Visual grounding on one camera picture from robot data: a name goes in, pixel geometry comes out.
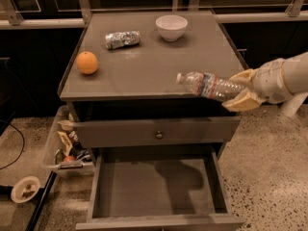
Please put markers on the yellow snack packet in bin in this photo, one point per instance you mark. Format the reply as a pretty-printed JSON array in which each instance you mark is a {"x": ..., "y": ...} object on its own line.
[{"x": 66, "y": 142}]

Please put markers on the clear plastic storage bin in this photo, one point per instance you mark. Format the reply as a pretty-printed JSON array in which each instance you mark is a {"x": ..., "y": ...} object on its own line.
[{"x": 54, "y": 151}]

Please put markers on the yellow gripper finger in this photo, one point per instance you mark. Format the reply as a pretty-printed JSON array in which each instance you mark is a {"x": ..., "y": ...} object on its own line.
[
  {"x": 244, "y": 100},
  {"x": 245, "y": 78}
]

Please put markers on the orange fruit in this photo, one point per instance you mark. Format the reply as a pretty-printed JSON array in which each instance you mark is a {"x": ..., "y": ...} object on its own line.
[{"x": 87, "y": 63}]

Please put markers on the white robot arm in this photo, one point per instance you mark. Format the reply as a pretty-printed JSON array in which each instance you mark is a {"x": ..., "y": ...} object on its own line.
[{"x": 295, "y": 74}]

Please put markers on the red round item in bin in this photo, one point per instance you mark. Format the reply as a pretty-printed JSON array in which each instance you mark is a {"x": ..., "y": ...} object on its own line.
[{"x": 69, "y": 159}]

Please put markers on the round brass drawer knob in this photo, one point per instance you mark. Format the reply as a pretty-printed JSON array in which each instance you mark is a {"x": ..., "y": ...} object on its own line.
[{"x": 159, "y": 135}]

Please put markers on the clear plastic water bottle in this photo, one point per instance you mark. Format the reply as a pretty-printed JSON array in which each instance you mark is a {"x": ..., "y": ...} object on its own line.
[{"x": 209, "y": 86}]

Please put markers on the open grey middle drawer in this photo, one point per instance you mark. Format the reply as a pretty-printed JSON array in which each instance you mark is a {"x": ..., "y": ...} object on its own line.
[{"x": 159, "y": 188}]

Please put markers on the white bowl on floor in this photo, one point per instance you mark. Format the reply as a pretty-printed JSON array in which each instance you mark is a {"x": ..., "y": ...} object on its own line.
[{"x": 25, "y": 189}]

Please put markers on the white ceramic bowl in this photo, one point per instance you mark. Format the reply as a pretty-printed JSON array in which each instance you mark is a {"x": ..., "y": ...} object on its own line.
[{"x": 171, "y": 27}]

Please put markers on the metal railing frame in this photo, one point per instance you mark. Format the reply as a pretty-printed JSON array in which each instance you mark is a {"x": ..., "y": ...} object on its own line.
[{"x": 50, "y": 12}]

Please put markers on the closed grey top drawer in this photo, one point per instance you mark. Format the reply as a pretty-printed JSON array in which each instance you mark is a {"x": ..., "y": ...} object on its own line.
[{"x": 120, "y": 133}]

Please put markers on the grey drawer cabinet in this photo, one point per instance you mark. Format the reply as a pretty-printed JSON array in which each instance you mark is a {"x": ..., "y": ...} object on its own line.
[{"x": 138, "y": 82}]

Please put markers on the black floor bar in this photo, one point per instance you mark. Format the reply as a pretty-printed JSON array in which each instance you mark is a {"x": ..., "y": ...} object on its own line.
[{"x": 42, "y": 198}]

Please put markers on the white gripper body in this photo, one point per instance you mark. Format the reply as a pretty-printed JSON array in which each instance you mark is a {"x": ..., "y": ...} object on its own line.
[{"x": 269, "y": 81}]

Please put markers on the crushed silver can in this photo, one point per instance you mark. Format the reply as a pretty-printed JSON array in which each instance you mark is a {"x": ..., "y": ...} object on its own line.
[{"x": 122, "y": 39}]

